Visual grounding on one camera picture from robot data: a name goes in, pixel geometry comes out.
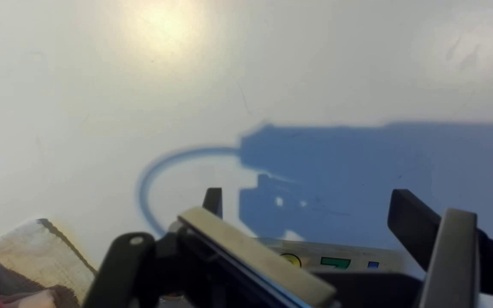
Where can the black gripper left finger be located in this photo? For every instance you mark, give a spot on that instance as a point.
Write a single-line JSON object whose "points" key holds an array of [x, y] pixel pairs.
{"points": [[202, 262]]}

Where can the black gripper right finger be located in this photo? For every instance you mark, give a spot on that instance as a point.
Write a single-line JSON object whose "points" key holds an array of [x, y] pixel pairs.
{"points": [[454, 252]]}

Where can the beige cloth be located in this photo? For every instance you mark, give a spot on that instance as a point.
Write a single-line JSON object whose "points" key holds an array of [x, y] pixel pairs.
{"points": [[40, 268]]}

